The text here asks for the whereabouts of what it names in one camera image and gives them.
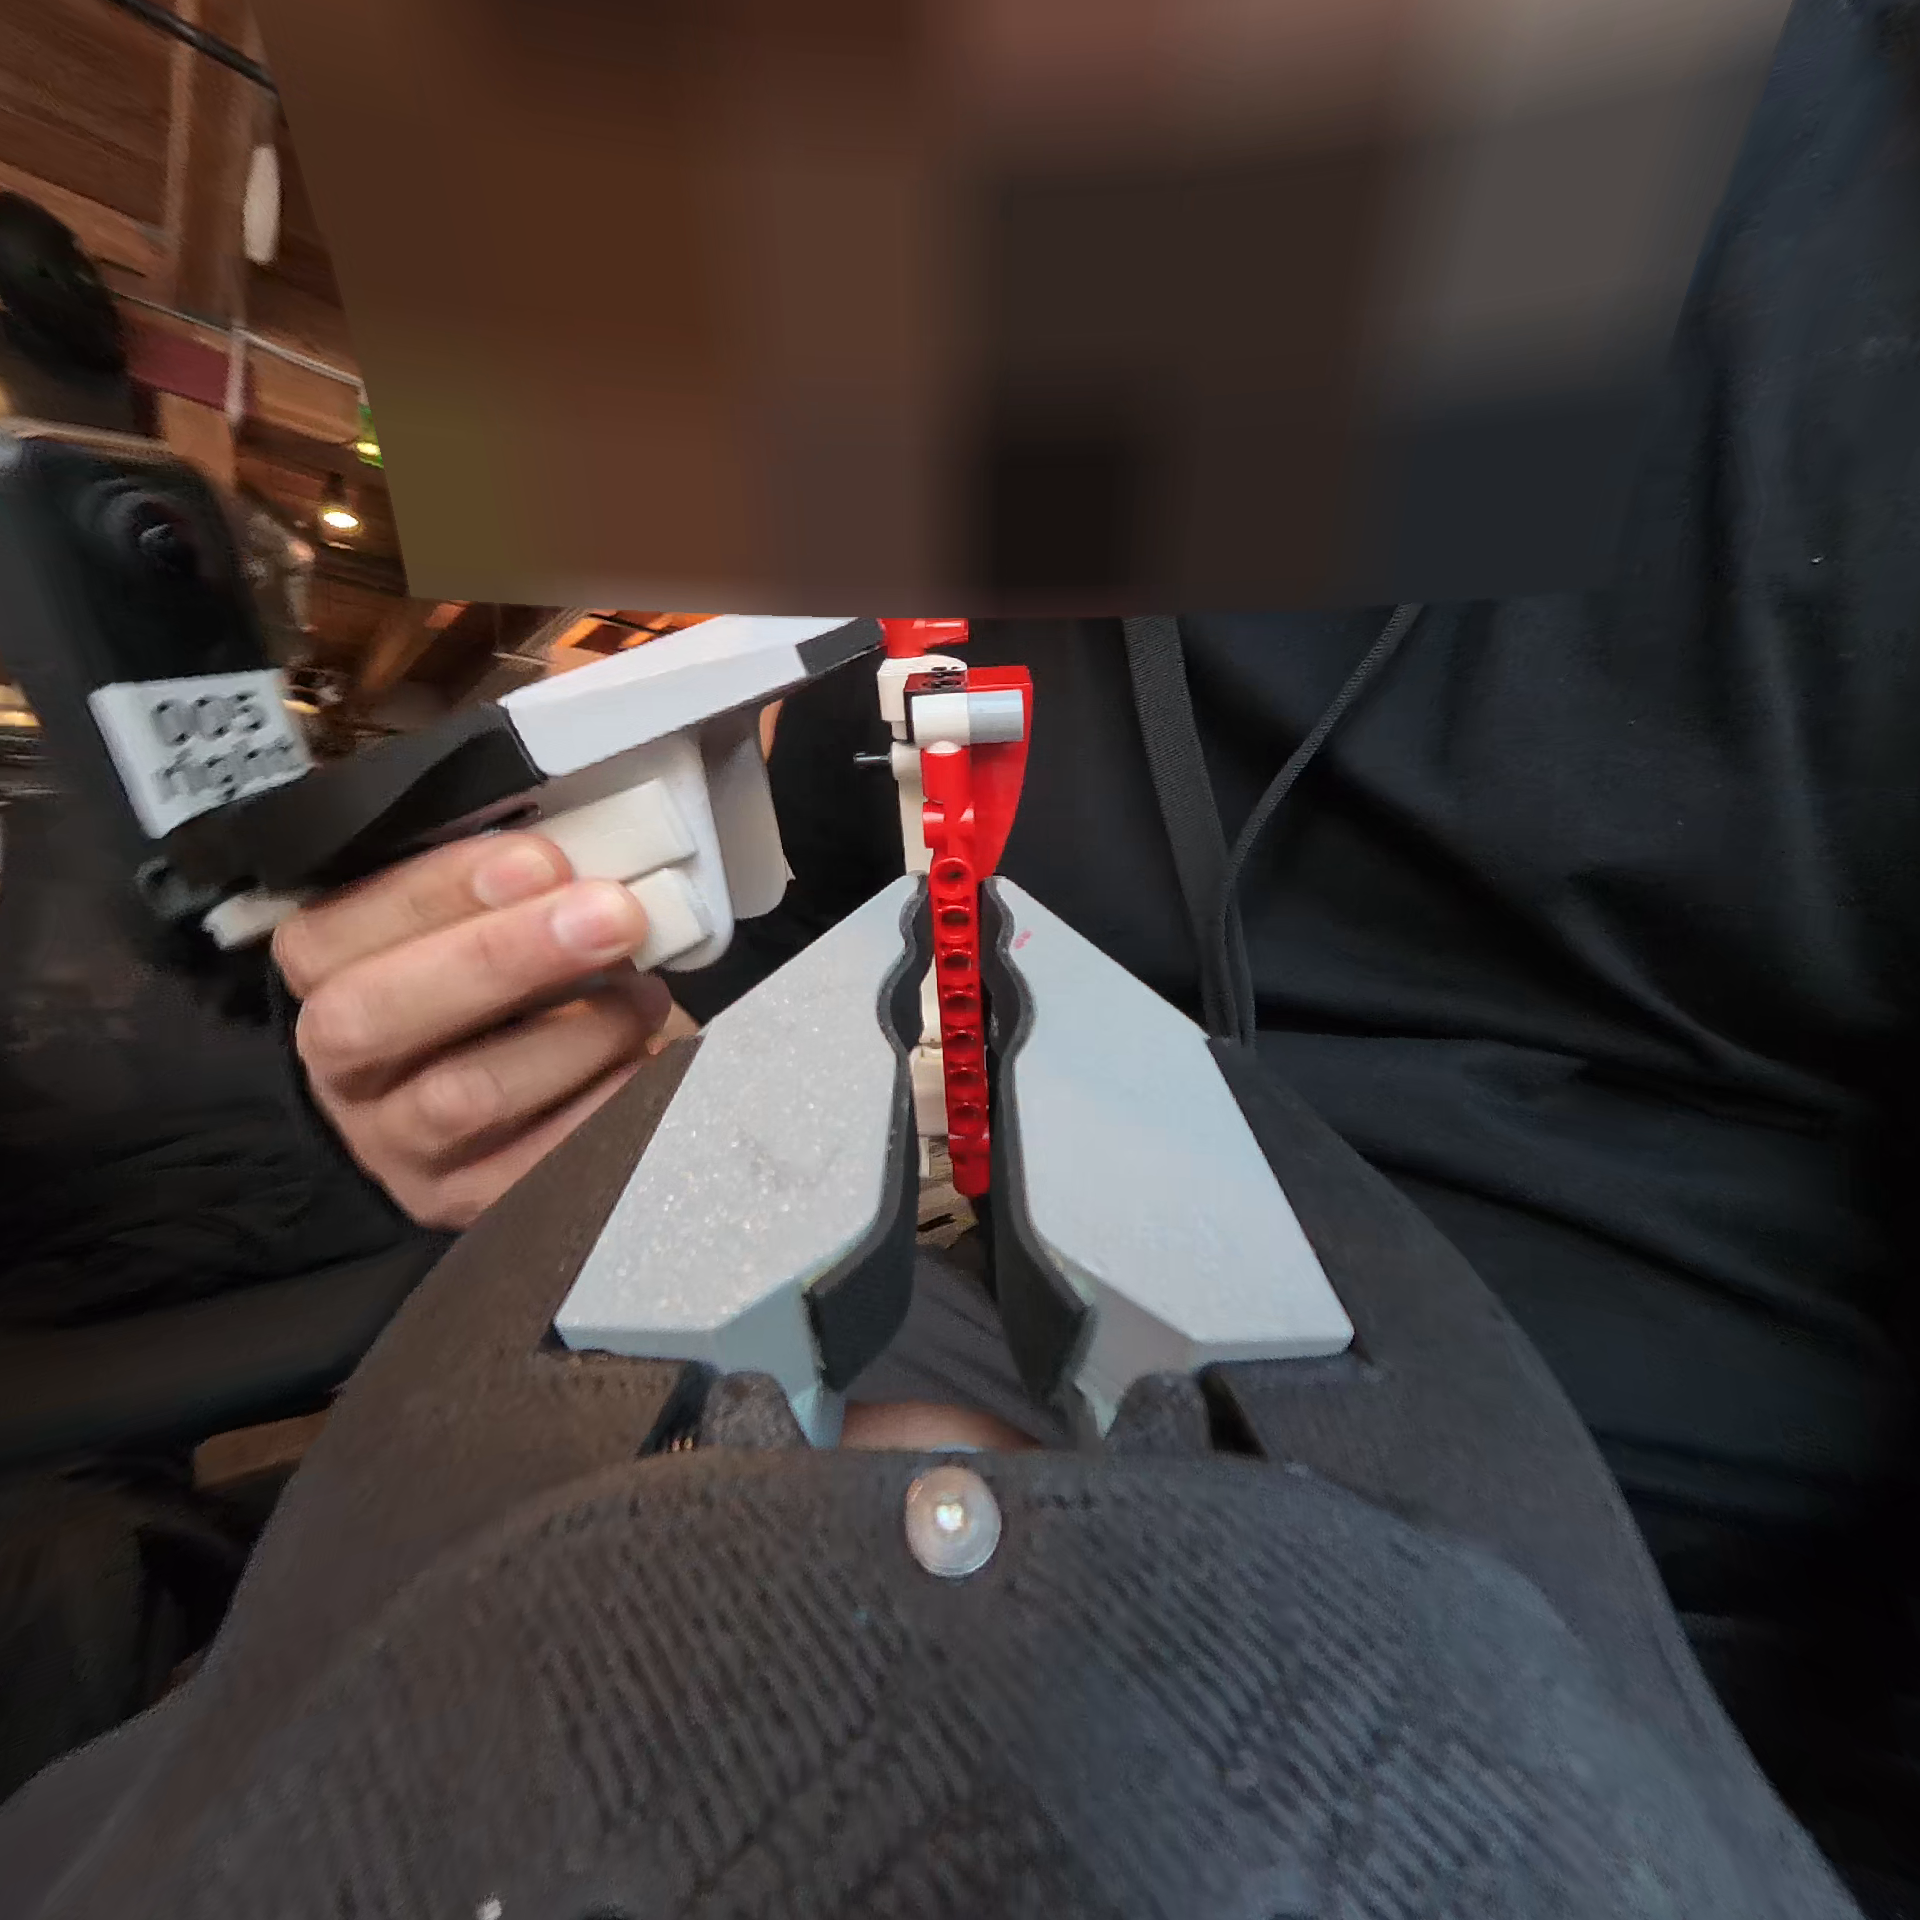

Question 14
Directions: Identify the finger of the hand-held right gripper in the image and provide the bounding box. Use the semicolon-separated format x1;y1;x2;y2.
503;614;886;783

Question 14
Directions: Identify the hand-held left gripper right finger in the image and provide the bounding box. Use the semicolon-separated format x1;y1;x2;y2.
983;880;1360;1443

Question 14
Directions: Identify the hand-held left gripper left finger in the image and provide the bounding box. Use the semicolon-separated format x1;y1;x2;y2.
556;877;921;1446

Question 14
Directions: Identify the red white toy brick assembly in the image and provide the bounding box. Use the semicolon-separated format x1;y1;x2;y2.
854;614;1040;1204

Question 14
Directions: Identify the person's right forearm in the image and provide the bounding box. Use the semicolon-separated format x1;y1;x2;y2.
0;960;453;1337

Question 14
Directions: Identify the person's right hand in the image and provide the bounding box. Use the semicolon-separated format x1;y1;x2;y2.
276;831;707;1236

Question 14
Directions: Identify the black lanyard strap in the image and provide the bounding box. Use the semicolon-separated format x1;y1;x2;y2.
1124;603;1424;1051

